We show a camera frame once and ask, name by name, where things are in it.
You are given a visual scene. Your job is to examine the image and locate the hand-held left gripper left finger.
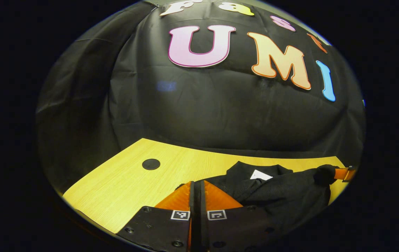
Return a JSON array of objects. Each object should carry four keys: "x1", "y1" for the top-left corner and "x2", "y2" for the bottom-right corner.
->
[{"x1": 117, "y1": 180, "x2": 198, "y2": 252}]

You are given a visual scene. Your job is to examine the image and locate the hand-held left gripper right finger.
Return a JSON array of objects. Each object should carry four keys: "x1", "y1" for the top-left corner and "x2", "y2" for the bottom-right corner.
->
[{"x1": 199, "y1": 180, "x2": 278, "y2": 252}]

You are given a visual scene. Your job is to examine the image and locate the black button coat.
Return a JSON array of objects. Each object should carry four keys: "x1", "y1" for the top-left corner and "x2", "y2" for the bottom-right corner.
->
[{"x1": 177, "y1": 161, "x2": 340, "y2": 238}]

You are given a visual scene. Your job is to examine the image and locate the black round table grommet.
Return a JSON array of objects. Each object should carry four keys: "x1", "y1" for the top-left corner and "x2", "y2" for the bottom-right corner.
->
[{"x1": 142, "y1": 159, "x2": 161, "y2": 171}]

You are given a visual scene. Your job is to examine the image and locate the black backdrop cloth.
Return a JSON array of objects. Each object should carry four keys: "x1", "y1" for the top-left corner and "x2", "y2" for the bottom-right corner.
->
[{"x1": 36, "y1": 0, "x2": 366, "y2": 196}]

